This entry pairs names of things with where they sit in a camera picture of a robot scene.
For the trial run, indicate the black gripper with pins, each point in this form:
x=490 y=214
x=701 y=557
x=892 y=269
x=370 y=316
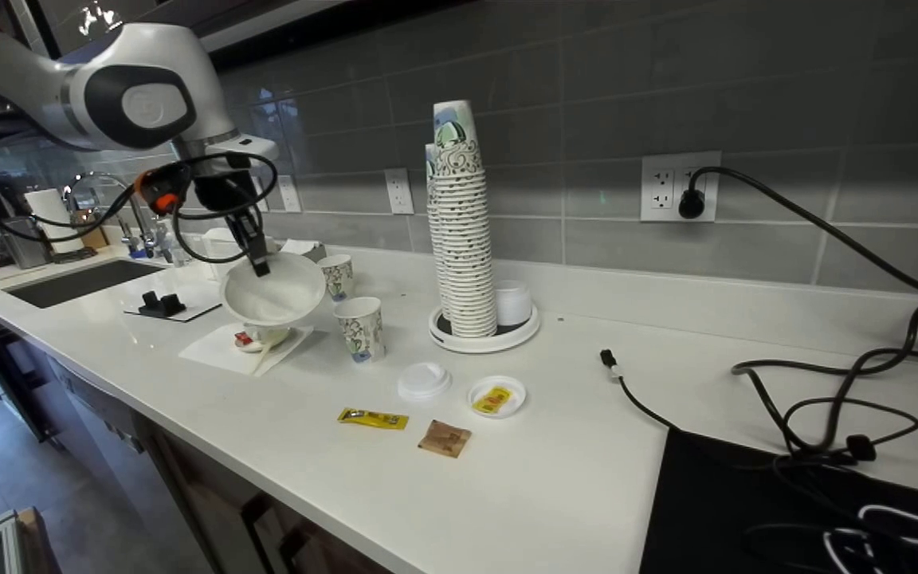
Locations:
x=225 y=185

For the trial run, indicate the white bowl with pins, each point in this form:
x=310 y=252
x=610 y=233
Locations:
x=274 y=301

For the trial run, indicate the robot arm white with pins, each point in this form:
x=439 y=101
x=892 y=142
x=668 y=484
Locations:
x=152 y=84

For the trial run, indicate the patterned paper cup far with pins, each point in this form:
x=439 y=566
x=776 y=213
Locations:
x=338 y=276

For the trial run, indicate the patterned paper cup near stacks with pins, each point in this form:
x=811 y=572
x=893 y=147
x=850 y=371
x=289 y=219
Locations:
x=357 y=325

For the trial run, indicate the tall paper cup stack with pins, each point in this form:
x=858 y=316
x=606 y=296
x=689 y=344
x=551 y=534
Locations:
x=458 y=209

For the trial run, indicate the white plastic cup lid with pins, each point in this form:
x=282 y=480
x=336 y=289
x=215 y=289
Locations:
x=423 y=382

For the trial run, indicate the short paper cup stack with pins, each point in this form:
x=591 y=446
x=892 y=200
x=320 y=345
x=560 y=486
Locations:
x=516 y=303

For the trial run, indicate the red packet on saucer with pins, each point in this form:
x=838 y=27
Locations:
x=245 y=344

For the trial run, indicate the white paper napkin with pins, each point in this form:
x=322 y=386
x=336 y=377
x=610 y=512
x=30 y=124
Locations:
x=217 y=349

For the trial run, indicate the black object on tray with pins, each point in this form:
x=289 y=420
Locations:
x=160 y=309

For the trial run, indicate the chrome faucet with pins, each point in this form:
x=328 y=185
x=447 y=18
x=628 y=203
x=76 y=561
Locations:
x=116 y=219

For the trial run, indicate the sink basin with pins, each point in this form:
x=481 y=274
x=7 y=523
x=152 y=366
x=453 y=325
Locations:
x=81 y=283

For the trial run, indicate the yellow sachet packet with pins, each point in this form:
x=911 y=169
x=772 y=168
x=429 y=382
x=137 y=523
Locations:
x=375 y=420

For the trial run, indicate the white round stack tray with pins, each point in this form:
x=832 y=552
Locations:
x=503 y=339

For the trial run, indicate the brown sugar packet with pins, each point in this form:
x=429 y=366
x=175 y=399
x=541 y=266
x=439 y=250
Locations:
x=443 y=437

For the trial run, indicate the small dish with yellow packet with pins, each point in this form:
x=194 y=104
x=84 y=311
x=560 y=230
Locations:
x=499 y=396

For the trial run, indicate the black mat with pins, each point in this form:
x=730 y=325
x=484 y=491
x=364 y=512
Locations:
x=729 y=509

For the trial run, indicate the wall outlet with plug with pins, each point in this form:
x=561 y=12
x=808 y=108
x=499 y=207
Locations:
x=664 y=191

